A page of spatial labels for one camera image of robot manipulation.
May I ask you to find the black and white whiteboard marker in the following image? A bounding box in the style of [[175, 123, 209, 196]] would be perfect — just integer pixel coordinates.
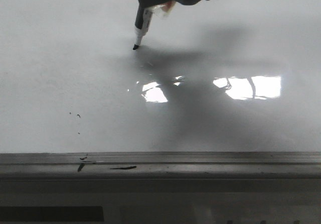
[[133, 1, 176, 50]]

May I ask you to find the white whiteboard with metal frame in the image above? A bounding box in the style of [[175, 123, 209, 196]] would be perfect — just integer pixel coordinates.
[[1, 0, 320, 178]]

